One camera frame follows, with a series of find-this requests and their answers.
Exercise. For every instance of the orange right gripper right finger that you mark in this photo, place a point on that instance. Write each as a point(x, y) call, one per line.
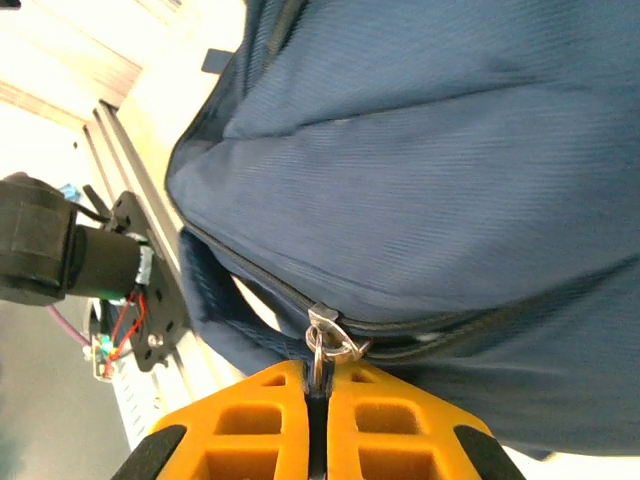
point(395, 430)

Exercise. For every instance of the navy blue backpack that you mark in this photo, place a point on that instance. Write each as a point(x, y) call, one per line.
point(400, 175)

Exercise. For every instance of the aluminium rail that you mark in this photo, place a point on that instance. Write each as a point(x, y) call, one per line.
point(150, 200)

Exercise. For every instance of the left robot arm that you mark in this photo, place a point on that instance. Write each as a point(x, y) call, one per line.
point(35, 240)

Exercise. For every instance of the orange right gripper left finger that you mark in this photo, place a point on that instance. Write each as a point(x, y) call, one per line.
point(235, 430)

